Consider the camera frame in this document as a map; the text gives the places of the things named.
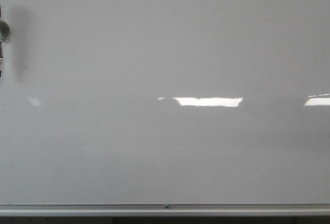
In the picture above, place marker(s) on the white glossy whiteboard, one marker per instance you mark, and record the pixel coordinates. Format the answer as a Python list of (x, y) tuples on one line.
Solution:
[(165, 101)]

